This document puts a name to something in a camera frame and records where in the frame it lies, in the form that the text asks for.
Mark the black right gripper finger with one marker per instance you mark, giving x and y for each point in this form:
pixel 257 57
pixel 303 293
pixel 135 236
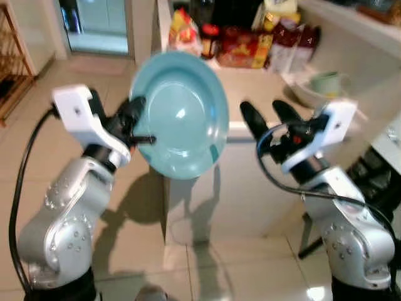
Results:
pixel 287 111
pixel 254 119

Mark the teal round plate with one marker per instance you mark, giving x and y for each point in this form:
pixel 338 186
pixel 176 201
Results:
pixel 188 119

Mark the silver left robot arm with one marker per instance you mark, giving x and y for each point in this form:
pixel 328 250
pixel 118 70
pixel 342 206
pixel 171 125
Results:
pixel 69 213

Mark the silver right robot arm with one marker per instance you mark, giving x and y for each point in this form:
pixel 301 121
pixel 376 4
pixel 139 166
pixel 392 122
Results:
pixel 351 232

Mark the pale green mug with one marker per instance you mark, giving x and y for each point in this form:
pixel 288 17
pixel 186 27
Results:
pixel 327 83

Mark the large red drink bottle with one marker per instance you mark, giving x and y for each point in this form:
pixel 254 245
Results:
pixel 283 47

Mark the small red drink bottle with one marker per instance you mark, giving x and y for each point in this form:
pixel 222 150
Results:
pixel 308 44

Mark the red yellow food box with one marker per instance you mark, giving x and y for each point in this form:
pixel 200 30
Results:
pixel 243 49

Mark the white counter table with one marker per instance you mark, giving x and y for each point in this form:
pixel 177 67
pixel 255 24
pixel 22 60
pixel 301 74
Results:
pixel 238 200

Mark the yellow red snack bag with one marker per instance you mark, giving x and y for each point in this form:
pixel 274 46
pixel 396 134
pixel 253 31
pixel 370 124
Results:
pixel 185 34

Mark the dark sauce bottle red cap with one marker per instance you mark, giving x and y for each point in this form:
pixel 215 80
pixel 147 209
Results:
pixel 210 42

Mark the black bag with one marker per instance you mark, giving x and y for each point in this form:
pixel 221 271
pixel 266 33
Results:
pixel 376 182

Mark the glass door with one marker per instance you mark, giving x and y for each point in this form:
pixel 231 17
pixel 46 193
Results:
pixel 94 22

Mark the yellow white food package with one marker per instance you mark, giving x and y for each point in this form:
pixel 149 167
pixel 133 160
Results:
pixel 282 11

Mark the black metal leg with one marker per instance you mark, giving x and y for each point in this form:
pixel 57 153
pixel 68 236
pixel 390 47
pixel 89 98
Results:
pixel 311 241

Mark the wooden rack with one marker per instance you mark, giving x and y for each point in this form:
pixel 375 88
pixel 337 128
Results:
pixel 14 69

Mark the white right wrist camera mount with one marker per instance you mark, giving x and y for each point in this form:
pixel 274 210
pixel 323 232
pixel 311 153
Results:
pixel 326 128

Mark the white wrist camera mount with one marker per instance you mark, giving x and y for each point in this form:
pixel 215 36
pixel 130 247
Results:
pixel 326 128
pixel 78 113

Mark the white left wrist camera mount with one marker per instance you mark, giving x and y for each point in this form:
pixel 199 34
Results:
pixel 78 113

